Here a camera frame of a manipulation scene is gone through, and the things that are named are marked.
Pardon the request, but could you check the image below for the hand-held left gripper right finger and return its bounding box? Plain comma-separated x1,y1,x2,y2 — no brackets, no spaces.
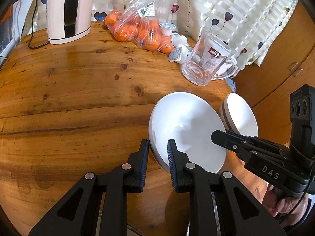
167,139,287,236

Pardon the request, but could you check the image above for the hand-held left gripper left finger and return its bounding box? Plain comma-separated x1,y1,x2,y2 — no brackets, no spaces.
28,139,150,236

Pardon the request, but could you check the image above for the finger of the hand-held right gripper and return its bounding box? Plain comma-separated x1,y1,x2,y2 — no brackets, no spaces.
226,131,291,158
211,130,254,161

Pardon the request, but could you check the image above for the small white blue-striped bowl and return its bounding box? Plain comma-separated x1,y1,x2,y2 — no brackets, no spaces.
221,93,259,138

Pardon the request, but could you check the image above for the large white blue-striped bowl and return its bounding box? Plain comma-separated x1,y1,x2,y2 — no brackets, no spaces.
148,92,227,175

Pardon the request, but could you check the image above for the person's right hand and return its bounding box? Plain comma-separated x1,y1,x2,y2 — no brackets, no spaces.
263,184,310,227

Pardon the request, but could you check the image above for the wooden cabinet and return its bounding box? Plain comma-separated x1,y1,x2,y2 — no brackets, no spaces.
233,2,315,148

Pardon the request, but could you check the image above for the glass measuring cup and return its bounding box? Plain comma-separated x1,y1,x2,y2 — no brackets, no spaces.
182,32,239,86

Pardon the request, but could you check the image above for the plastic bag of oranges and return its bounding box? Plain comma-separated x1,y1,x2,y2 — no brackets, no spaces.
105,0,179,54

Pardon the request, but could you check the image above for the white heart-print curtain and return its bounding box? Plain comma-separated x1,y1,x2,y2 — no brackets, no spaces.
91,0,299,79

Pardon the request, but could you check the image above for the white and black electric kettle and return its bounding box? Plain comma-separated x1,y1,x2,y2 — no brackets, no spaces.
47,0,98,45

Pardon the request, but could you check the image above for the orange box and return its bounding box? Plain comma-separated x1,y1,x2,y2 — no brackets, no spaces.
0,6,13,26

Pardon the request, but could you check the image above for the black kettle cable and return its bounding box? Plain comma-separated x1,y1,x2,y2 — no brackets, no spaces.
28,0,51,49

